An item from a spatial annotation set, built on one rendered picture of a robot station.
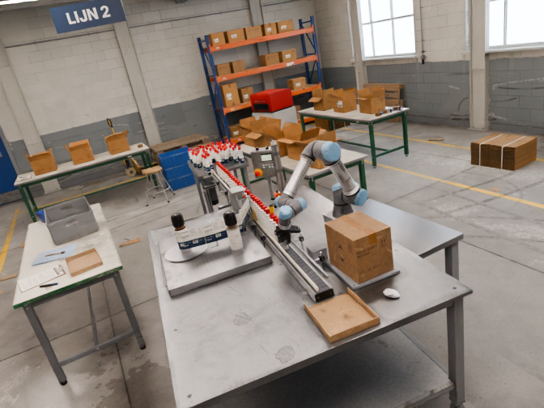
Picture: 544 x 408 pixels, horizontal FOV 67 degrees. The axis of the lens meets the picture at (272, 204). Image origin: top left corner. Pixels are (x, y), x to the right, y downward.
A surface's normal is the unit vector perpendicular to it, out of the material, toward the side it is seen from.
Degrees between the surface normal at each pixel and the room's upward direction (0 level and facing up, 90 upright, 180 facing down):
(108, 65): 90
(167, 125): 90
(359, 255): 90
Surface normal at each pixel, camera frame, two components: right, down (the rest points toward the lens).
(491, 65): -0.88, 0.32
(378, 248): 0.40, 0.27
